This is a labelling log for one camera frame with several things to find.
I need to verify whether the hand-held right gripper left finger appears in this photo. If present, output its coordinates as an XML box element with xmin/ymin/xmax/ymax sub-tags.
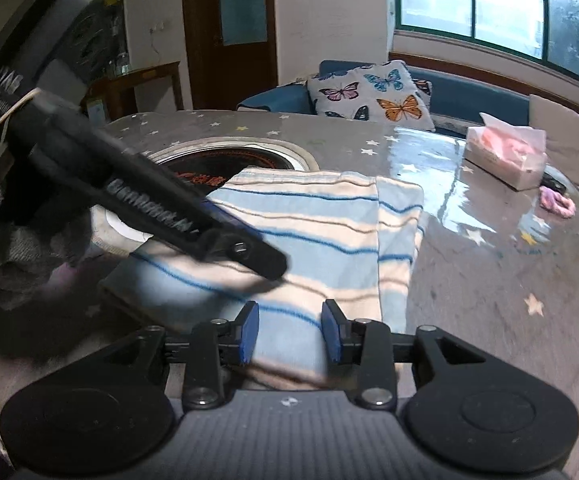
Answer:
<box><xmin>104</xmin><ymin>301</ymin><xmax>261</xmax><ymax>409</ymax></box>

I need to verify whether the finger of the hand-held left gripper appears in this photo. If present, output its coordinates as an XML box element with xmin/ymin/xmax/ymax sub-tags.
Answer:
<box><xmin>189</xmin><ymin>200</ymin><xmax>290</xmax><ymax>282</ymax></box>

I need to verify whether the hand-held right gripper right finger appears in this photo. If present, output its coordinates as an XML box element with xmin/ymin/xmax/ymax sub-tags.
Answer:
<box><xmin>321</xmin><ymin>299</ymin><xmax>487</xmax><ymax>410</ymax></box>

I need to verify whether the blue cream striped garment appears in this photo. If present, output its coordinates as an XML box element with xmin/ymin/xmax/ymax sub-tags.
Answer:
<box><xmin>98</xmin><ymin>169</ymin><xmax>425</xmax><ymax>391</ymax></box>

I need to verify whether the person's left hand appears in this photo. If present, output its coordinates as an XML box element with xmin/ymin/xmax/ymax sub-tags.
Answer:
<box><xmin>0</xmin><ymin>147</ymin><xmax>94</xmax><ymax>307</ymax></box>

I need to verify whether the wooden side table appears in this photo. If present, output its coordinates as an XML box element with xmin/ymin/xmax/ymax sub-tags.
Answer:
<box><xmin>82</xmin><ymin>61</ymin><xmax>184</xmax><ymax>123</ymax></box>

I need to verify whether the dark display cabinet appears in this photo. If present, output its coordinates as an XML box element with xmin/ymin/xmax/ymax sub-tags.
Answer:
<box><xmin>66</xmin><ymin>0</ymin><xmax>131</xmax><ymax>81</ymax></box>

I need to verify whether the black round induction cooktop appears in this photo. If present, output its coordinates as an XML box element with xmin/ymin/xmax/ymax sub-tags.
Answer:
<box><xmin>156</xmin><ymin>145</ymin><xmax>295</xmax><ymax>196</ymax></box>

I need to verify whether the grey star-print tablecloth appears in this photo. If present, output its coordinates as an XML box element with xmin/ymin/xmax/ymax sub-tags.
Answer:
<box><xmin>0</xmin><ymin>107</ymin><xmax>579</xmax><ymax>480</ymax></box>

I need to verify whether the dark wooden door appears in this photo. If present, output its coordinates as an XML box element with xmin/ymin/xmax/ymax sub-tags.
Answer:
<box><xmin>180</xmin><ymin>0</ymin><xmax>279</xmax><ymax>111</ymax></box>

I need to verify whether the butterfly print cushion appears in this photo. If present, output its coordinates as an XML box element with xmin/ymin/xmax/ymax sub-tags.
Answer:
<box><xmin>307</xmin><ymin>60</ymin><xmax>436</xmax><ymax>132</ymax></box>

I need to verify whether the blue sofa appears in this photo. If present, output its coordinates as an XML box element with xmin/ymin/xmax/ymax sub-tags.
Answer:
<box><xmin>236</xmin><ymin>52</ymin><xmax>579</xmax><ymax>192</ymax></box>

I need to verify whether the beige cushion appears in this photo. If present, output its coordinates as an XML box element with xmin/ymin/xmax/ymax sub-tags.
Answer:
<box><xmin>528</xmin><ymin>94</ymin><xmax>579</xmax><ymax>192</ymax></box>

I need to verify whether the green-framed window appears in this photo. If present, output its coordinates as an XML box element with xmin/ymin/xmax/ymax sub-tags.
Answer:
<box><xmin>392</xmin><ymin>0</ymin><xmax>579</xmax><ymax>92</ymax></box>

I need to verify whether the pink hair tie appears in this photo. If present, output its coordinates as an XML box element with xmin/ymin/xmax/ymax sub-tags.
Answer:
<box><xmin>539</xmin><ymin>185</ymin><xmax>576</xmax><ymax>218</ymax></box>

